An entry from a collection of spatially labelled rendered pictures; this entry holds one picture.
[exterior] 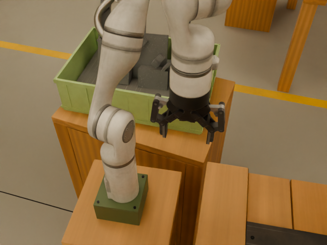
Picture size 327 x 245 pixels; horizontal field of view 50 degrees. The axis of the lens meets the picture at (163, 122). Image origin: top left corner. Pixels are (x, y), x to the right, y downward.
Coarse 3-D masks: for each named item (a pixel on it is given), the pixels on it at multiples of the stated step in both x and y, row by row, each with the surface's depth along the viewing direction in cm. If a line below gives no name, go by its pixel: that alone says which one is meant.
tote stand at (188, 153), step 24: (216, 96) 159; (72, 120) 148; (216, 120) 148; (72, 144) 159; (96, 144) 152; (144, 144) 139; (168, 144) 139; (192, 144) 139; (216, 144) 159; (72, 168) 174; (168, 168) 144; (192, 168) 138; (192, 192) 149; (192, 216) 163; (192, 240) 179
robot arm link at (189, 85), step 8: (216, 56) 66; (216, 64) 66; (176, 72) 59; (184, 72) 58; (200, 72) 58; (208, 72) 59; (176, 80) 60; (184, 80) 59; (192, 80) 58; (200, 80) 59; (208, 80) 60; (176, 88) 61; (184, 88) 60; (192, 88) 60; (200, 88) 60; (208, 88) 62; (184, 96) 61; (192, 96) 61; (200, 96) 61
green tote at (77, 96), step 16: (96, 32) 169; (80, 48) 157; (96, 48) 175; (64, 64) 148; (80, 64) 160; (64, 80) 140; (64, 96) 147; (80, 96) 144; (128, 96) 137; (144, 96) 135; (80, 112) 151; (144, 112) 142; (160, 112) 139; (176, 128) 144; (192, 128) 141
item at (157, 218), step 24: (96, 168) 124; (144, 168) 124; (96, 192) 117; (168, 192) 117; (72, 216) 110; (144, 216) 110; (168, 216) 110; (72, 240) 105; (96, 240) 105; (120, 240) 105; (144, 240) 105; (168, 240) 105
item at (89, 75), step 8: (96, 56) 170; (88, 64) 166; (96, 64) 166; (88, 72) 162; (96, 72) 162; (80, 80) 158; (88, 80) 158; (136, 80) 158; (120, 88) 154; (128, 88) 154; (136, 88) 154; (144, 88) 154; (168, 88) 154; (168, 96) 150
